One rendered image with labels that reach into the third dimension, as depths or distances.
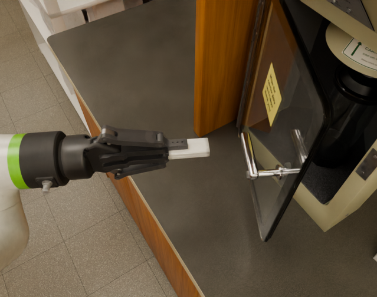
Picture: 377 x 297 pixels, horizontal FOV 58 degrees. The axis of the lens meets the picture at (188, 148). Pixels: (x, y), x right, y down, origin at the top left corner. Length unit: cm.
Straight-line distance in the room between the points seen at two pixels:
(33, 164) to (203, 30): 38
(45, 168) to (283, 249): 51
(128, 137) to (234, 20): 33
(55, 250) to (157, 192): 112
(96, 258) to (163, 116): 102
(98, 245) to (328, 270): 126
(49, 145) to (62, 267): 131
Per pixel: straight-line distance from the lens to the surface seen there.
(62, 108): 240
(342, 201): 73
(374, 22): 46
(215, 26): 70
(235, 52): 78
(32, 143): 58
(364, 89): 67
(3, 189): 62
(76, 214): 193
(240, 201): 83
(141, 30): 127
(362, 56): 58
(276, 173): 56
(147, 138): 54
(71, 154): 56
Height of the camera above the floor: 167
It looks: 55 degrees down
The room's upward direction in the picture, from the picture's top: straight up
